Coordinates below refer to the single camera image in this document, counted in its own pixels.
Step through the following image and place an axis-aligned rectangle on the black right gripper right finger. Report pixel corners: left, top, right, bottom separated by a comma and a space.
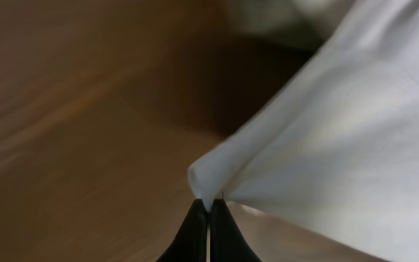
209, 199, 261, 262

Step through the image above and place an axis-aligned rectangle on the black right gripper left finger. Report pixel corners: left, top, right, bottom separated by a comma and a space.
156, 199, 208, 262

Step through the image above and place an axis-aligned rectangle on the white printed t-shirt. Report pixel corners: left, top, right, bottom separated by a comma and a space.
188, 0, 419, 261

